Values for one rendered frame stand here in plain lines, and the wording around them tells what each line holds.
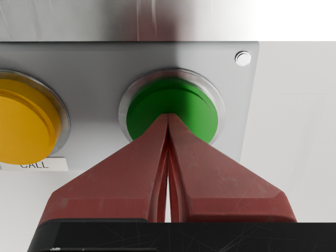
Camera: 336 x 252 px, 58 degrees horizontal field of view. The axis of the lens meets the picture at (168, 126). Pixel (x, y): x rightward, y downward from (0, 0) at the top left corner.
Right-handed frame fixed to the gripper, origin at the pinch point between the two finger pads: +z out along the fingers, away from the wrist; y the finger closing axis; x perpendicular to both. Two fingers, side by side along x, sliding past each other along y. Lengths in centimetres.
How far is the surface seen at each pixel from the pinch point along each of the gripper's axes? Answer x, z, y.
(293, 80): 3.3, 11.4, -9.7
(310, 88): 4.0, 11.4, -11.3
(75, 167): 3.1, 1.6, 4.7
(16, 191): 16.0, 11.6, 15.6
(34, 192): 16.3, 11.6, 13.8
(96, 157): 2.4, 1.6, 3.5
